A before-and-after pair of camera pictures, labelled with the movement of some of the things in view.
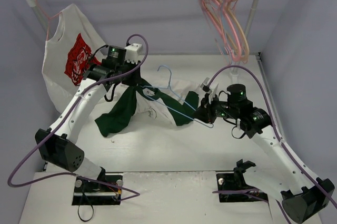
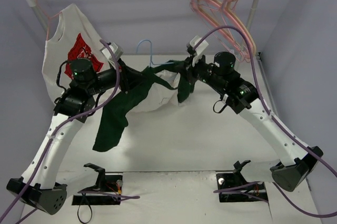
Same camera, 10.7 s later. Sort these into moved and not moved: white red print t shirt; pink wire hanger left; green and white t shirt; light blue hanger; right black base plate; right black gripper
Moved: green and white t shirt; right black gripper; light blue hanger
Not moved: white red print t shirt; right black base plate; pink wire hanger left
